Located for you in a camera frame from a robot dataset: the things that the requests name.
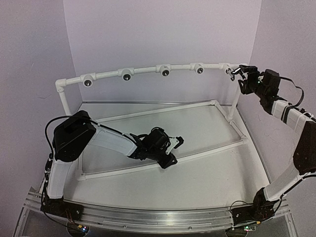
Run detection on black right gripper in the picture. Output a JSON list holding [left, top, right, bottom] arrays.
[[237, 63, 266, 95]]

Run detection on white PVC pipe frame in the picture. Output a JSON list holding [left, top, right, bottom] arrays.
[[54, 62, 249, 181]]

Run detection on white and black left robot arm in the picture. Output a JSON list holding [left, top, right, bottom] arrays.
[[40, 110, 184, 221]]

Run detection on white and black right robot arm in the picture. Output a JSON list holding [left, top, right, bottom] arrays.
[[230, 65, 316, 226]]

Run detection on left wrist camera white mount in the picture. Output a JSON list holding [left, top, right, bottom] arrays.
[[166, 136, 184, 155]]

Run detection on black right camera cable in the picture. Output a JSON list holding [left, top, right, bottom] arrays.
[[278, 76, 305, 108]]

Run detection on black camera cable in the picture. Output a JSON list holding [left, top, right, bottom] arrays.
[[278, 76, 305, 108], [44, 116, 75, 193]]

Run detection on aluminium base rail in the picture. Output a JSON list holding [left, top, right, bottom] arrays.
[[13, 191, 298, 237]]

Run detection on black left camera cable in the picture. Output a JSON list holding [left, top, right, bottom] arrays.
[[44, 116, 75, 193]]

